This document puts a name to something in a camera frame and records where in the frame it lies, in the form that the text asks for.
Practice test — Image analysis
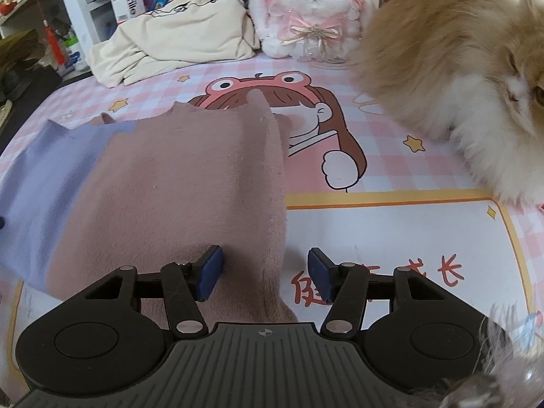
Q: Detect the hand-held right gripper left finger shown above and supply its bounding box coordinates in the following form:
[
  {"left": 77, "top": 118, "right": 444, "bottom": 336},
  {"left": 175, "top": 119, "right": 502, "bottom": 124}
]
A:
[{"left": 81, "top": 244, "right": 225, "bottom": 337}]

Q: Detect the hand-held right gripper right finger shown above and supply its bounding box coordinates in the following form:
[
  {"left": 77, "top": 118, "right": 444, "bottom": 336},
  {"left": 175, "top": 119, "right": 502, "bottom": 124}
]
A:
[{"left": 307, "top": 246, "right": 450, "bottom": 337}]

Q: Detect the purple and mauve sweater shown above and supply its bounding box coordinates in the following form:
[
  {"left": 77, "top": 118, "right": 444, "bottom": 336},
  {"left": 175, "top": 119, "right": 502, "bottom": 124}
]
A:
[{"left": 0, "top": 88, "right": 301, "bottom": 324}]

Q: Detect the black bag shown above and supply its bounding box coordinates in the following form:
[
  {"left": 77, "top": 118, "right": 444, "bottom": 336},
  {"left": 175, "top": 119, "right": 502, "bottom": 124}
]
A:
[{"left": 0, "top": 68, "right": 60, "bottom": 113}]

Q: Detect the dark green cloth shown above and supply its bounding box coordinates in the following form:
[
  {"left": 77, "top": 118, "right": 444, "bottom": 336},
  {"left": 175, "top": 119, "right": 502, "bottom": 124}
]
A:
[{"left": 0, "top": 29, "right": 44, "bottom": 74}]

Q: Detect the fluffy grey sleeve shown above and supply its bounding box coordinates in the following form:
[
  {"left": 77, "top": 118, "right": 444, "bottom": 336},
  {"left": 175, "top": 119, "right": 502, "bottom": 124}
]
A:
[{"left": 437, "top": 304, "right": 544, "bottom": 408}]

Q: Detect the fluffy orange white cat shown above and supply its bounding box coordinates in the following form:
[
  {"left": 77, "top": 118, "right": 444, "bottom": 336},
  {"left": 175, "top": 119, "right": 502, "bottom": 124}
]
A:
[{"left": 347, "top": 0, "right": 544, "bottom": 212}]

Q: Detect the cream cloth garment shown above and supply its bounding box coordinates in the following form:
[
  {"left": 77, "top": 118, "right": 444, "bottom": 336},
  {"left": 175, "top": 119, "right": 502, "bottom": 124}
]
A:
[{"left": 87, "top": 0, "right": 261, "bottom": 88}]

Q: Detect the white box with striped label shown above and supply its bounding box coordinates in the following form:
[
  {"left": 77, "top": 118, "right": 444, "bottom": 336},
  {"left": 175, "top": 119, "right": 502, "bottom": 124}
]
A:
[{"left": 107, "top": 0, "right": 148, "bottom": 25}]

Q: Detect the white pink bunny plush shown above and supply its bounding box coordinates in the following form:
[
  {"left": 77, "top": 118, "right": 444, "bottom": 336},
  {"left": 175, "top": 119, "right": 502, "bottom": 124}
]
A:
[{"left": 247, "top": 0, "right": 371, "bottom": 63}]

